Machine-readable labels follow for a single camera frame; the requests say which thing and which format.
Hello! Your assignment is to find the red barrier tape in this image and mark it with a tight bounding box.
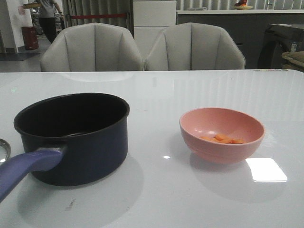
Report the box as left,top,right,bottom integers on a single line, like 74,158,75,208
70,13,128,19

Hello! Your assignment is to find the orange ham slices pile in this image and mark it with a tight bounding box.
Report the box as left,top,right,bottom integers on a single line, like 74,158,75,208
201,134,245,144

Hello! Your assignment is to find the left grey upholstered chair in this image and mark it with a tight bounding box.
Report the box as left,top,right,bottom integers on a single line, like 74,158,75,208
40,23,144,72

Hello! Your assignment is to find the walking person in background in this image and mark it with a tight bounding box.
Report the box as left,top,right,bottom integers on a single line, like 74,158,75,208
23,0,65,45

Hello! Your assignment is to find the red bin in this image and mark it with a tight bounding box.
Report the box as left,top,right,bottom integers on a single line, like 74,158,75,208
21,26,38,50

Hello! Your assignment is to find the dark blue saucepan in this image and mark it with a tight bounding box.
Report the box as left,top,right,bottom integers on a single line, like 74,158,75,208
0,93,130,199

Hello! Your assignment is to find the white cabinet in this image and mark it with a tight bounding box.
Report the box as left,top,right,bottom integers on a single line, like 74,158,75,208
133,0,176,58

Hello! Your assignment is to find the right grey upholstered chair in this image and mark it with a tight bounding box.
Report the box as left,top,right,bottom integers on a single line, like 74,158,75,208
144,22,246,71

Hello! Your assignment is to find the tan cushion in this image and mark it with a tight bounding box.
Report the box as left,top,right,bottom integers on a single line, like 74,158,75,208
282,51,304,72

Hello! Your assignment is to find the pink plastic bowl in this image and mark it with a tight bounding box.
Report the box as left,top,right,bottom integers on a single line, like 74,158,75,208
180,107,265,164

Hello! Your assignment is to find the fruit plate on counter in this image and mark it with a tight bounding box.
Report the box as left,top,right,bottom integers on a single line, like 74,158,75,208
233,0,253,10

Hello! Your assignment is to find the grey upholstered chair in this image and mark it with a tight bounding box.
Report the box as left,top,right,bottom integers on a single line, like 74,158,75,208
40,23,144,72
144,22,246,71

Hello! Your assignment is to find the grey counter with white top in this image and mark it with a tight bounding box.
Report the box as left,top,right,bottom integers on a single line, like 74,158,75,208
177,9,304,69

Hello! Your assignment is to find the dark glossy appliance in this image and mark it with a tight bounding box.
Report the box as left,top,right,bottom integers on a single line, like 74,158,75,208
257,24,304,69

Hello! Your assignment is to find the glass lid with blue knob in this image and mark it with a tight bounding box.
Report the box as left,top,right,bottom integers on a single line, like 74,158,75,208
0,139,11,164

